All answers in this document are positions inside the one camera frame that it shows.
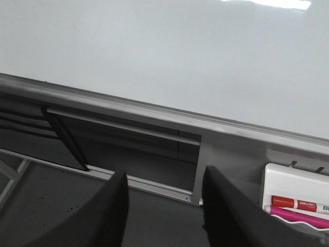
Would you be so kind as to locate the pink marker pen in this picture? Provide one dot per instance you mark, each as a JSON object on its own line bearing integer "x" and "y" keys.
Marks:
{"x": 296, "y": 217}

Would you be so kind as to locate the white marker holder tray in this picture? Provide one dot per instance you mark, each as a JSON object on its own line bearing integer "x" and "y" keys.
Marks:
{"x": 290, "y": 182}

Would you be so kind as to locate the red capped whiteboard marker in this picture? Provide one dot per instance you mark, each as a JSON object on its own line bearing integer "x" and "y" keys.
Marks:
{"x": 285, "y": 202}

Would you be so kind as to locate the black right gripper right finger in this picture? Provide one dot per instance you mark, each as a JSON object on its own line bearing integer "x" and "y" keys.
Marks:
{"x": 231, "y": 219}

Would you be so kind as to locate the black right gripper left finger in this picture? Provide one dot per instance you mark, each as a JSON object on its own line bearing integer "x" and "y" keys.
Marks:
{"x": 99, "y": 222}

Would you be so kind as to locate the white whiteboard with aluminium frame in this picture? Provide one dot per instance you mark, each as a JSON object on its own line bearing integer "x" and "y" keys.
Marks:
{"x": 255, "y": 69}

